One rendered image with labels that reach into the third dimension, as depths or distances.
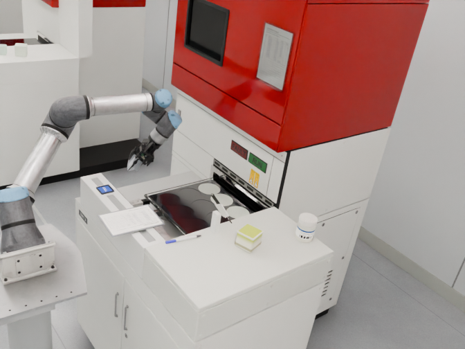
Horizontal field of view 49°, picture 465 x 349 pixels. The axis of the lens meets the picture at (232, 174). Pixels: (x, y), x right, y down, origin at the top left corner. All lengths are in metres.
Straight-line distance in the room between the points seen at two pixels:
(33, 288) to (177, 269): 0.50
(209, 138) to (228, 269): 0.86
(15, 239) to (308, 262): 1.03
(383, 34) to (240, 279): 1.15
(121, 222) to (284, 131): 0.71
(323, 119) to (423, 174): 1.46
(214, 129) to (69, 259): 0.89
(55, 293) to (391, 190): 2.44
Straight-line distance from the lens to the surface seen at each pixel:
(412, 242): 3.66
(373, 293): 3.46
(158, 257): 1.80
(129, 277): 2.04
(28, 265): 1.93
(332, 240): 2.67
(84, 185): 2.23
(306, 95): 2.00
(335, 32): 2.00
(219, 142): 2.40
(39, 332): 2.15
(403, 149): 3.52
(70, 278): 1.94
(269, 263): 1.85
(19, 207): 1.93
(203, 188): 2.34
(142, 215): 1.99
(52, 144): 2.15
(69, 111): 2.07
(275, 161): 2.11
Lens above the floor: 2.09
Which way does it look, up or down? 28 degrees down
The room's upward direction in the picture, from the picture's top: 9 degrees clockwise
